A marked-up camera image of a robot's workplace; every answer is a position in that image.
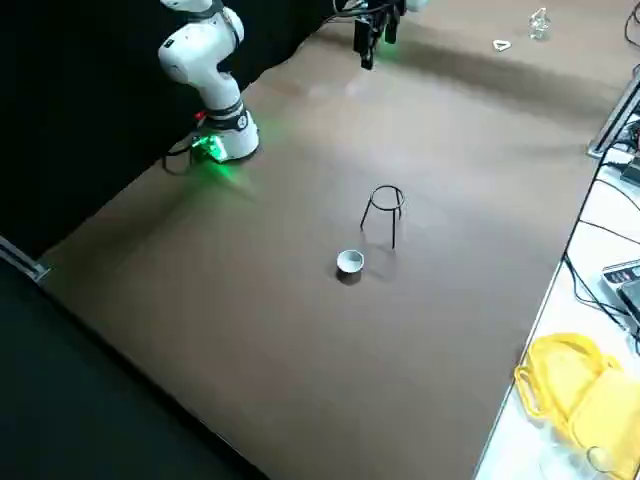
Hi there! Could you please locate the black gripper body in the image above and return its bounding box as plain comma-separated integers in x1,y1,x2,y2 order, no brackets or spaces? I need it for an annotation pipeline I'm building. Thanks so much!
353,0,405,53

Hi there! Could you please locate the black wire tripod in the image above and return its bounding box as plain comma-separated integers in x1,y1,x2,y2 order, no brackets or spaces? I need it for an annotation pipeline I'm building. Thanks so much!
359,184,406,250

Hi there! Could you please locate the white ceramic crucible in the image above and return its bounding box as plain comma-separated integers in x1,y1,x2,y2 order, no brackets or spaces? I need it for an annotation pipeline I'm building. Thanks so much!
336,248,366,275

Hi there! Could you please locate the small black device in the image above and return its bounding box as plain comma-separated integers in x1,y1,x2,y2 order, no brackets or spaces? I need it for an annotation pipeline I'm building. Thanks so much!
619,154,640,186

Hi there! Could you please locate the grey device with buttons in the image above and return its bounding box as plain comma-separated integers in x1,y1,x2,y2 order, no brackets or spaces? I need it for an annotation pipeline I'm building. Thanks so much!
601,259,640,334

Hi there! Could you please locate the yellow bag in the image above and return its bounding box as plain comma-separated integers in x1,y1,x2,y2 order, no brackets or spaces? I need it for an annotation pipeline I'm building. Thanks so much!
514,332,640,480

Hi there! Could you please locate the black arm base cable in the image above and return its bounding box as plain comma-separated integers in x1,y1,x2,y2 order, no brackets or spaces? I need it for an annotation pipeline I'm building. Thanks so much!
162,137,201,176

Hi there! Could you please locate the black desk cable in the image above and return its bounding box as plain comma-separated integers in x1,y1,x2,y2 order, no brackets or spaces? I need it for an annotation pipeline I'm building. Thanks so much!
574,177,640,241
623,0,640,42
563,144,640,331

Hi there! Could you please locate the aluminium camera post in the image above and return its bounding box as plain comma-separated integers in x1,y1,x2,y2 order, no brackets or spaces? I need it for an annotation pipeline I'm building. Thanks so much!
587,64,640,159

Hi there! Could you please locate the aluminium frame post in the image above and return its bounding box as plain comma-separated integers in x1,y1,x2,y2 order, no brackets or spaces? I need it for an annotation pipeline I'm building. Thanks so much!
0,233,52,287

